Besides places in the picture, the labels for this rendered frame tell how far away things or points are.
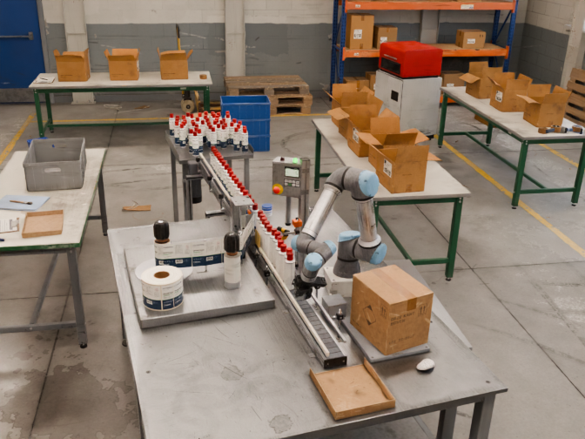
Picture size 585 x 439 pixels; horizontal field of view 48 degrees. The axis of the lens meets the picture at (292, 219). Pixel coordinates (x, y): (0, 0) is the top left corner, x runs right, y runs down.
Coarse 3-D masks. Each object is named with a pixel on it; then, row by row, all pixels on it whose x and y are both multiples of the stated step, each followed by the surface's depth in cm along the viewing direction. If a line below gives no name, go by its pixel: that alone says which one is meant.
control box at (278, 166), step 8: (288, 160) 349; (272, 168) 348; (280, 168) 347; (272, 176) 350; (280, 176) 349; (272, 184) 352; (280, 184) 350; (272, 192) 354; (280, 192) 352; (288, 192) 351; (296, 192) 350
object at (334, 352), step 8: (304, 304) 330; (304, 312) 323; (312, 312) 324; (312, 320) 317; (320, 328) 310; (320, 336) 304; (328, 336) 305; (328, 344) 299; (336, 344) 299; (336, 352) 294
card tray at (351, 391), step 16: (352, 368) 290; (368, 368) 289; (320, 384) 280; (336, 384) 280; (352, 384) 280; (368, 384) 280; (384, 384) 275; (336, 400) 271; (352, 400) 271; (368, 400) 271; (384, 400) 271; (336, 416) 260
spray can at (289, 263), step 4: (288, 252) 337; (288, 256) 335; (292, 256) 336; (288, 260) 336; (292, 260) 337; (288, 264) 336; (292, 264) 336; (288, 268) 337; (292, 268) 338; (288, 272) 338; (292, 272) 338; (288, 276) 339; (292, 276) 340; (288, 280) 340; (288, 284) 341; (288, 288) 342; (292, 288) 343
